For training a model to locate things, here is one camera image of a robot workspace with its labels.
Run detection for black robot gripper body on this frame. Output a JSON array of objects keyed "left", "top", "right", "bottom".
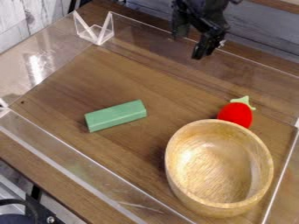
[{"left": 172, "top": 0, "right": 243, "bottom": 31}]

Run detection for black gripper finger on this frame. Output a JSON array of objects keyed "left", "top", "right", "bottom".
[
  {"left": 172, "top": 10, "right": 191, "bottom": 38},
  {"left": 191, "top": 29, "right": 227, "bottom": 60}
]

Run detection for red plush strawberry toy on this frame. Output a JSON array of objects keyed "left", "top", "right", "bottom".
[{"left": 218, "top": 95, "right": 257, "bottom": 129}]

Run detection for clear acrylic tray walls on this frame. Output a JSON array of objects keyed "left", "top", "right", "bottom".
[{"left": 0, "top": 8, "right": 299, "bottom": 224}]

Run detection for green rectangular block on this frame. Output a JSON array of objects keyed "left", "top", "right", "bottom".
[{"left": 84, "top": 100, "right": 147, "bottom": 132}]

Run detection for wooden bowl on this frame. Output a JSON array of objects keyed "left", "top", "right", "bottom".
[{"left": 164, "top": 119, "right": 275, "bottom": 218}]

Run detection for clear acrylic corner bracket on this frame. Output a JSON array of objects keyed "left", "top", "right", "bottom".
[{"left": 72, "top": 11, "right": 115, "bottom": 46}]

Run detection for black metal bracket with bolt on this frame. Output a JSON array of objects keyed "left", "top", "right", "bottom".
[{"left": 26, "top": 195, "right": 66, "bottom": 224}]

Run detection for black cable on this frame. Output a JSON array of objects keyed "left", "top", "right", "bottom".
[{"left": 0, "top": 198, "right": 40, "bottom": 224}]

